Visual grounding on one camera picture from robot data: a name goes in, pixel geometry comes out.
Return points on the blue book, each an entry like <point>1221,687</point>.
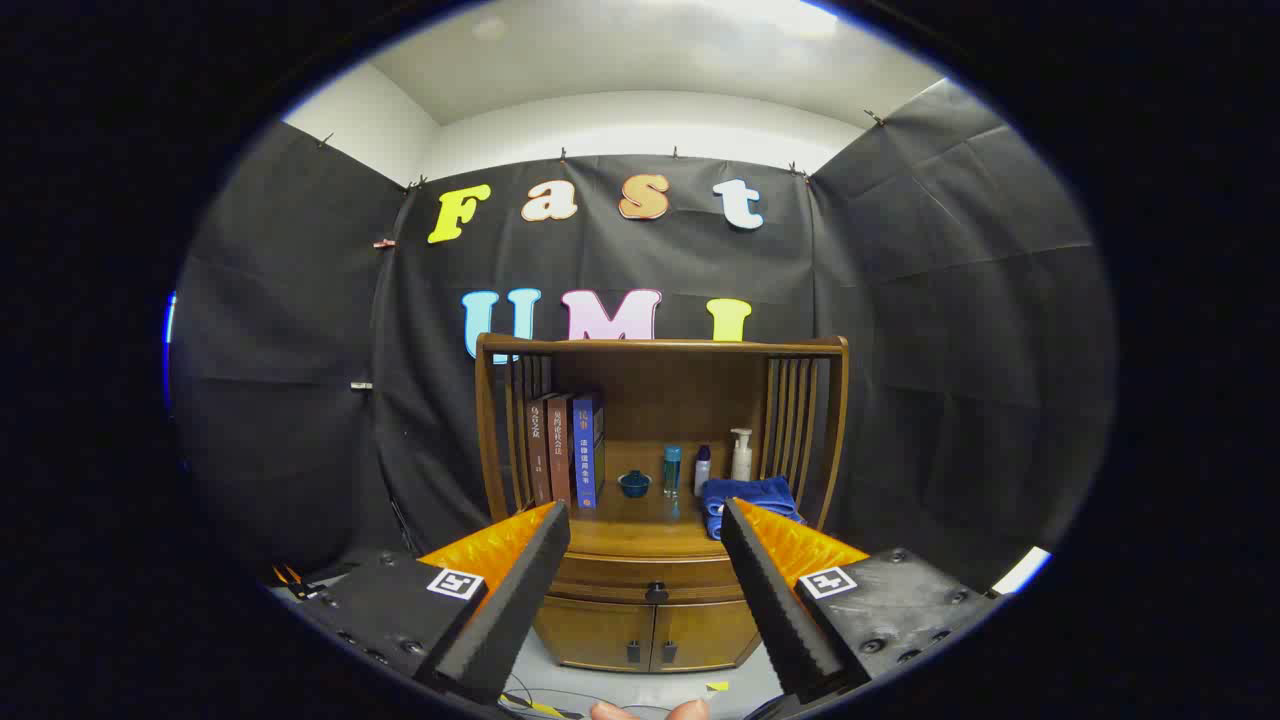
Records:
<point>586,450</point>

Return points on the white pump bottle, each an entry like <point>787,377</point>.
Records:
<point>741,460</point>

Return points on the white bottle with blue cap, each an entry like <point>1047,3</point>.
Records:
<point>702,474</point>

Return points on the wooden cabinet door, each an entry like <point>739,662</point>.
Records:
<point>705,632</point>
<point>590,632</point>

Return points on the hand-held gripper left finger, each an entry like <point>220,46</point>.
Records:
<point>520,590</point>

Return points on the blue lidded teacup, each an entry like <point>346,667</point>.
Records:
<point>634,485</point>

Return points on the wooden drawer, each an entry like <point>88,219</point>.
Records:
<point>620,580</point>

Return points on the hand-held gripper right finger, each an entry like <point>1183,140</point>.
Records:
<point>770,590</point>

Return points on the brown book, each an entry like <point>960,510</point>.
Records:
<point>539,450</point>
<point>561,450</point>

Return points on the wooden cabinet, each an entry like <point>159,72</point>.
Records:
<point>680,390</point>

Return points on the teal glass bottle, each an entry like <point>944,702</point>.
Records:
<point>672,472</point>

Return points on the blue folded towel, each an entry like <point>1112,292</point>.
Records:
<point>750,493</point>

